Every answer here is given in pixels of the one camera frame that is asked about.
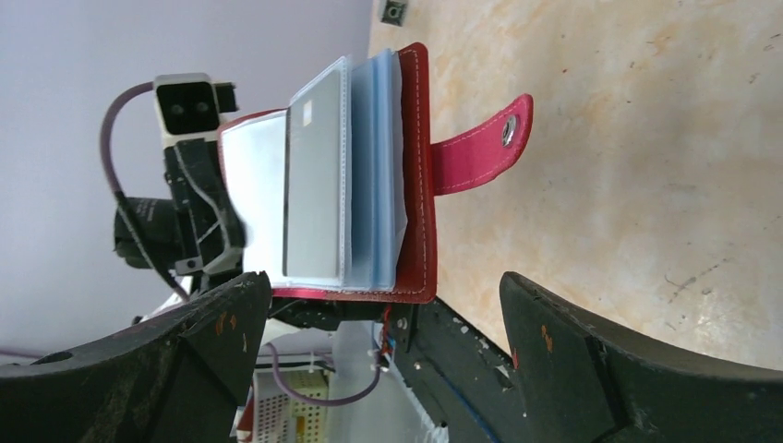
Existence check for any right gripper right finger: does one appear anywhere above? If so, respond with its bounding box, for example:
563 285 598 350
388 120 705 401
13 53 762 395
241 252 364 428
500 272 782 442

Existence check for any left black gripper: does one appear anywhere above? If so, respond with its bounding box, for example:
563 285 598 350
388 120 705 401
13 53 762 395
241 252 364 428
128 138 246 276

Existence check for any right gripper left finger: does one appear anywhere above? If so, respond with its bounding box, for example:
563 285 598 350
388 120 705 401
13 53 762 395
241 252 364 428
1 272 272 442

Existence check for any red leather card holder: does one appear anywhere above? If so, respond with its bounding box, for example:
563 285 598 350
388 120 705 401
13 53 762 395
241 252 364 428
218 42 534 304

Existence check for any grey black credit card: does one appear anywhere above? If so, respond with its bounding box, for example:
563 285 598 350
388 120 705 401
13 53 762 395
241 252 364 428
283 70 342 284

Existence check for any grey toy block bar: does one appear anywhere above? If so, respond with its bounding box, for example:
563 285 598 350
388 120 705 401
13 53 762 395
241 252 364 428
379 0 408 27

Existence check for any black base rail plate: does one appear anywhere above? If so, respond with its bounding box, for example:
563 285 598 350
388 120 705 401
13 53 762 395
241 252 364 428
269 296 607 443

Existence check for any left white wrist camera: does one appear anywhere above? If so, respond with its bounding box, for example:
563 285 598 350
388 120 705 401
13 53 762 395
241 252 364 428
152 73 239 148

